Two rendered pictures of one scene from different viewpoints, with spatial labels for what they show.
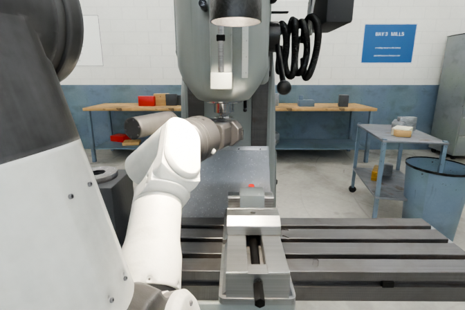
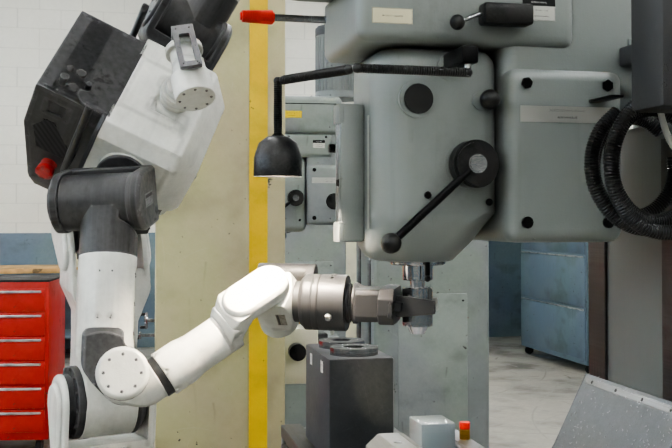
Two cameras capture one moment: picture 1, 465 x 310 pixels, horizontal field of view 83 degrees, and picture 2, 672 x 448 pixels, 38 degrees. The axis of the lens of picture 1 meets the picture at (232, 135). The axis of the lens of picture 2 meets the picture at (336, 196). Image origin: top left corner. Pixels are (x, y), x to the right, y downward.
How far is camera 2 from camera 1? 144 cm
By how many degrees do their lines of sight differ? 77
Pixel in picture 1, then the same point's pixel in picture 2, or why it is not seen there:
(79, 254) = (93, 292)
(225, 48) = (339, 194)
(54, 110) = (108, 238)
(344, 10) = (650, 83)
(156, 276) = (157, 355)
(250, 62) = (372, 209)
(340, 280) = not seen: outside the picture
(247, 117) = (659, 326)
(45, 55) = (117, 217)
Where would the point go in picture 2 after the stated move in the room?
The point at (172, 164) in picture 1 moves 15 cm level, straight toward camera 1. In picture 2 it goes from (222, 298) to (126, 302)
